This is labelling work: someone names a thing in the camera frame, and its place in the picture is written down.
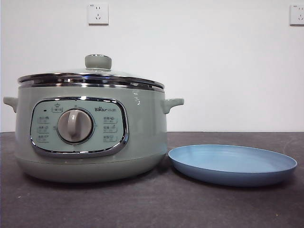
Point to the glass lid with green knob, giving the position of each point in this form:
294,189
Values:
98,62

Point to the pale green electric steamer pot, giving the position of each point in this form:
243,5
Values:
142,133

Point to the blue round plate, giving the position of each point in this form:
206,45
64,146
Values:
232,175

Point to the white wall socket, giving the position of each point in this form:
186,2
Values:
98,14
297,14

